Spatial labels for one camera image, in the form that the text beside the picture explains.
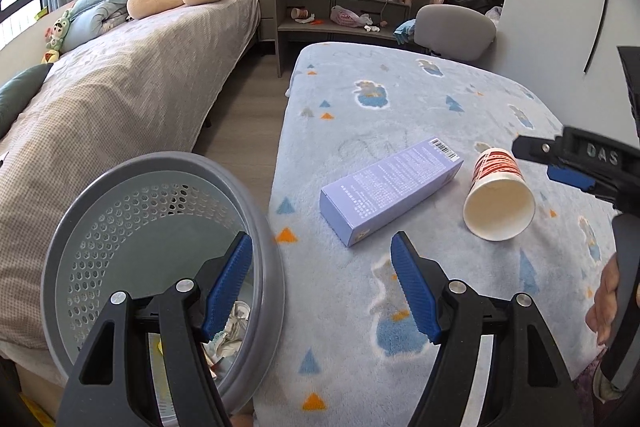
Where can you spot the red white paper cup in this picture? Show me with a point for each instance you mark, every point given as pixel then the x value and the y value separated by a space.
pixel 500 205

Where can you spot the white paper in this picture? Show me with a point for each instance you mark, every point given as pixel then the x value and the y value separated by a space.
pixel 221 351

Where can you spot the dark green pillow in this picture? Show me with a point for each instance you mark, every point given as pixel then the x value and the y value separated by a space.
pixel 16 94

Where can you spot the bed with grey cover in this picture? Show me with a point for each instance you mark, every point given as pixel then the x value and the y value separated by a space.
pixel 145 86

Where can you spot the light blue fleece blanket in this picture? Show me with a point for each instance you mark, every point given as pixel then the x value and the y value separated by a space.
pixel 350 353

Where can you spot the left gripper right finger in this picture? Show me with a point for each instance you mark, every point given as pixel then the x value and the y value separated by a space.
pixel 528 382

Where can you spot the grey office chair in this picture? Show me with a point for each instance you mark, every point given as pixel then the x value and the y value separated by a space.
pixel 454 32

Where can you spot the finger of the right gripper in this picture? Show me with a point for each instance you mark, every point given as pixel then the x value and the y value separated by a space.
pixel 570 177
pixel 540 151

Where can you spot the person's right hand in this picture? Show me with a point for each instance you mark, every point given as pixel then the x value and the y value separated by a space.
pixel 601 314

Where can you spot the small green plush toy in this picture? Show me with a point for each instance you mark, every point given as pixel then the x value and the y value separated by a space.
pixel 55 36

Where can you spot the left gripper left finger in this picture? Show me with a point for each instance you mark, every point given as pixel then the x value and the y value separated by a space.
pixel 112 382

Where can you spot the blue folded quilt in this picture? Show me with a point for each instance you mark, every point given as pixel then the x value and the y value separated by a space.
pixel 88 19

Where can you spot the pink plastic bag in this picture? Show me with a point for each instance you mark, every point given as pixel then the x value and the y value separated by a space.
pixel 348 18

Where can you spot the purple cardboard box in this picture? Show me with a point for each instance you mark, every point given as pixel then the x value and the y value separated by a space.
pixel 361 203

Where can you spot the dark wooden desk shelf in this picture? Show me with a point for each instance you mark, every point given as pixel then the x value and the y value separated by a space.
pixel 298 22

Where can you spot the grey perforated trash basket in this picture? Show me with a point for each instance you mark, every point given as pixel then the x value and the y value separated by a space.
pixel 150 222

